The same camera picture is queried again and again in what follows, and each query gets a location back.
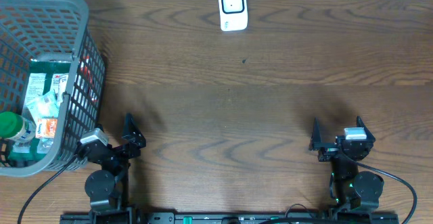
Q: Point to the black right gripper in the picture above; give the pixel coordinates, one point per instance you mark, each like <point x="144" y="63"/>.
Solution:
<point x="328" y="152"/>

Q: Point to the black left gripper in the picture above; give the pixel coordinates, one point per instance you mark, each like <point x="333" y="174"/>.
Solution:
<point x="137" y="140"/>

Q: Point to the orange Kleenex tissue pack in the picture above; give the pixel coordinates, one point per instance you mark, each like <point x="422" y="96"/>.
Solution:
<point x="46" y="128"/>

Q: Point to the green lid jar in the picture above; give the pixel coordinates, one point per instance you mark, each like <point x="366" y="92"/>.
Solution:
<point x="17" y="128"/>

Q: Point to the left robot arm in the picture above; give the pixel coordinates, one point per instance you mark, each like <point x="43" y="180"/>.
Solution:
<point x="108" y="188"/>

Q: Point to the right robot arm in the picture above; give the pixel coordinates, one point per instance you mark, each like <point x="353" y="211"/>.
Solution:
<point x="356" y="192"/>

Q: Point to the white barcode scanner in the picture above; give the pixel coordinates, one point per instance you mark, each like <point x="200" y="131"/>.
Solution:
<point x="233" y="15"/>

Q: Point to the red box in basket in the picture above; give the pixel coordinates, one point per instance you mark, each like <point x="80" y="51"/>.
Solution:
<point x="87" y="83"/>

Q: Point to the mint green wipes pack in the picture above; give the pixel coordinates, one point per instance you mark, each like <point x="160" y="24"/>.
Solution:
<point x="45" y="106"/>

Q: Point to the green 3M gloves package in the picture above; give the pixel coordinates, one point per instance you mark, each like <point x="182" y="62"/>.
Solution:
<point x="43" y="77"/>

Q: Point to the grey plastic shopping basket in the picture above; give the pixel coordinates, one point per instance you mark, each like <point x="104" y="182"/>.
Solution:
<point x="49" y="31"/>

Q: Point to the black mounting rail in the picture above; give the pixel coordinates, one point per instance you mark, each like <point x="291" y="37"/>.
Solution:
<point x="243" y="218"/>

